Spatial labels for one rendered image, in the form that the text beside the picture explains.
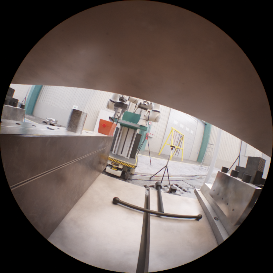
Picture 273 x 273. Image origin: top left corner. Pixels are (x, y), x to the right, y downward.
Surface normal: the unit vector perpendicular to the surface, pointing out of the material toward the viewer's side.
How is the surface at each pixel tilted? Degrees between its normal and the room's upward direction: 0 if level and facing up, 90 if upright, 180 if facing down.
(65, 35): 180
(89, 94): 90
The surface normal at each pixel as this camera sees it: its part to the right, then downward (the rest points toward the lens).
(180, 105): -0.29, 0.96
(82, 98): 0.36, 0.09
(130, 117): -0.04, -0.03
